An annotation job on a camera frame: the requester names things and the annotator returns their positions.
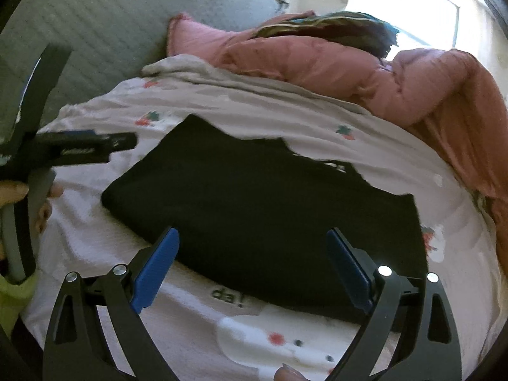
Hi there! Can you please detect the pink ruffled pillow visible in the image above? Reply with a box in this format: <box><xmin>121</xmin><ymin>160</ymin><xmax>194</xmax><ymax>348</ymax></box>
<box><xmin>166</xmin><ymin>13</ymin><xmax>240</xmax><ymax>60</ymax></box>

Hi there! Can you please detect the person's right hand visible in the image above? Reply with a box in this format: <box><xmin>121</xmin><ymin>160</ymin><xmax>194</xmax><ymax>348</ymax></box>
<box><xmin>273</xmin><ymin>364</ymin><xmax>309</xmax><ymax>381</ymax></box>

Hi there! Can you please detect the black sweater with orange cuffs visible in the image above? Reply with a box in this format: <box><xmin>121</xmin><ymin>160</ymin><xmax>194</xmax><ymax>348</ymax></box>
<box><xmin>102</xmin><ymin>115</ymin><xmax>428</xmax><ymax>322</ymax></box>

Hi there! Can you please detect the person's left hand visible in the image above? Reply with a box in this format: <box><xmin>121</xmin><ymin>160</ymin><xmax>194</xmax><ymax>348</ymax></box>
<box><xmin>0</xmin><ymin>180</ymin><xmax>65</xmax><ymax>261</ymax></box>

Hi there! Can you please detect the pink strawberry print bedsheet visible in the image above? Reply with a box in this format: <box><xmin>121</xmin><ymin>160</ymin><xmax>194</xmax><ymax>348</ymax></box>
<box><xmin>19</xmin><ymin>52</ymin><xmax>508</xmax><ymax>381</ymax></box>

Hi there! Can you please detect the dark multicolour striped cloth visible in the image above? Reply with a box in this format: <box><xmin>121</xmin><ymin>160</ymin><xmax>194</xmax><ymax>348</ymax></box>
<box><xmin>255</xmin><ymin>11</ymin><xmax>399</xmax><ymax>58</ymax></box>

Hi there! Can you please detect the pink puffy duvet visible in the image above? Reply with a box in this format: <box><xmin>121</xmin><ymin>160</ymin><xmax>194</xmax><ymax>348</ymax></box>
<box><xmin>208</xmin><ymin>35</ymin><xmax>507</xmax><ymax>267</ymax></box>

